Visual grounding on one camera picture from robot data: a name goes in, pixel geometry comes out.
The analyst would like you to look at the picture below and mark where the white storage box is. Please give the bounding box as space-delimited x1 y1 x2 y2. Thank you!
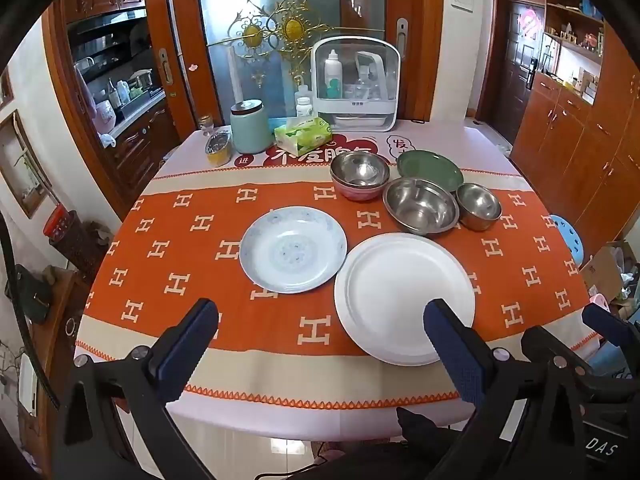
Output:
311 36 401 132

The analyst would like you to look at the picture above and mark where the clear plastic bottle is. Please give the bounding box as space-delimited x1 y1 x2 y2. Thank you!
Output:
355 65 373 101

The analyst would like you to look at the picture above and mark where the yellow tin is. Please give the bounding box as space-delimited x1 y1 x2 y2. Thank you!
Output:
204 131 233 166

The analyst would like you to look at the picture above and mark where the red lidded jar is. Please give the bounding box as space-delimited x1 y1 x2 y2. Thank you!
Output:
42 204 71 241

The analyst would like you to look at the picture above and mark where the wooden glass sliding door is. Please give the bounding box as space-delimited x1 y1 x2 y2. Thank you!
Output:
165 0 446 128

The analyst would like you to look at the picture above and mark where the cardboard box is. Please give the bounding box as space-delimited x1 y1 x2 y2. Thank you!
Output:
580 242 633 306

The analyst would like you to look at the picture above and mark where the black cable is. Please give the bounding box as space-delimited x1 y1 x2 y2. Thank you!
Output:
0 210 63 411

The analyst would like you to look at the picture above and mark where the dark entry door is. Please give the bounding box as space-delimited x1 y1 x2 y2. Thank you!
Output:
492 0 546 143

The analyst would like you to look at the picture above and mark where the framed wall picture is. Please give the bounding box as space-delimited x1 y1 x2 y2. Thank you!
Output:
0 110 51 218

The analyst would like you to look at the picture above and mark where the green tissue pack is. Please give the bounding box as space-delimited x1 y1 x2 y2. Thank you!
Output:
274 115 333 157

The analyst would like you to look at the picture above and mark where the green plate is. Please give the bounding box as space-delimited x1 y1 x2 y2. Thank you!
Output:
396 150 465 193

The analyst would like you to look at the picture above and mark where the large steel bowl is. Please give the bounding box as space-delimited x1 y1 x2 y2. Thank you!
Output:
382 177 460 236

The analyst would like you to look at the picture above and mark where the large white plate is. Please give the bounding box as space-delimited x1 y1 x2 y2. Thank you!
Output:
334 232 476 367

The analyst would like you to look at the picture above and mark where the white bottle teal label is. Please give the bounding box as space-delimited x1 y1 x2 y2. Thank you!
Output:
322 49 343 100

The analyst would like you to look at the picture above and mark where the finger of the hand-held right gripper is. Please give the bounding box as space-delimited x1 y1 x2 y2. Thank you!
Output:
581 304 640 361
521 326 599 387

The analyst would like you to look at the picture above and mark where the mint green canister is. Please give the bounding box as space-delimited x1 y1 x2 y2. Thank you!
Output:
230 99 272 155

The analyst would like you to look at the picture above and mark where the wooden wall cabinet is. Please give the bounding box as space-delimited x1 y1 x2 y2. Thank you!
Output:
510 0 640 281

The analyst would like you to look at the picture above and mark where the gold door ornament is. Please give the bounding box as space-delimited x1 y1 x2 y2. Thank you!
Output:
207 0 351 86

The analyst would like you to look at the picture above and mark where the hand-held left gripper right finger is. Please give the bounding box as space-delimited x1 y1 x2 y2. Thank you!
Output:
422 298 592 480

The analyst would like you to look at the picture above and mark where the black bag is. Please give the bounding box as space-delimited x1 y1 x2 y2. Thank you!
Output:
12 265 53 326

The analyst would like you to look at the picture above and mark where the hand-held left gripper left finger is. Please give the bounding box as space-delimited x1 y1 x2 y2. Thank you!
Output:
54 298 221 480

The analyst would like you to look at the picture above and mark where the blue plastic stool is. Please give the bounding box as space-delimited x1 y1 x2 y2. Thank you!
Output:
549 215 585 267

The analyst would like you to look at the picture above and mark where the blue patterned white plate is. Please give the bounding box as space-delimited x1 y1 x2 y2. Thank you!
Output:
239 206 348 294

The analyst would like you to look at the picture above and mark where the small steel bowl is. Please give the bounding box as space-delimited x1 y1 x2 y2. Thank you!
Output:
455 183 503 232

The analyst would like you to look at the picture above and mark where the pink steel-lined bowl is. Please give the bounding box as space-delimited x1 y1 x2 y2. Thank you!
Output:
329 151 391 203

